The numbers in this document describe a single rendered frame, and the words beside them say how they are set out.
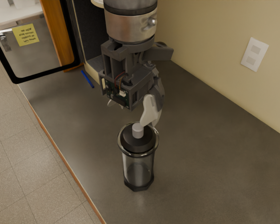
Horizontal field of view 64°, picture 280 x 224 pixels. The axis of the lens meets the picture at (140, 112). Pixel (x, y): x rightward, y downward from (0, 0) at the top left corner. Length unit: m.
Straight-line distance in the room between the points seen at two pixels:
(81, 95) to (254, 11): 0.74
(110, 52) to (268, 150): 0.74
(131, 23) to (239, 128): 0.73
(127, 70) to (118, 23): 0.07
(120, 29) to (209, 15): 0.73
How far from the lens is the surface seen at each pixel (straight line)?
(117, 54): 0.33
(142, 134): 0.56
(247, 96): 1.04
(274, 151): 0.95
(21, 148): 2.19
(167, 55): 0.46
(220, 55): 1.04
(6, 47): 1.01
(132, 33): 0.32
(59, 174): 1.93
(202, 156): 0.84
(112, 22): 0.33
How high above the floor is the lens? 1.64
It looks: 48 degrees down
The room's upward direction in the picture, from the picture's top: straight up
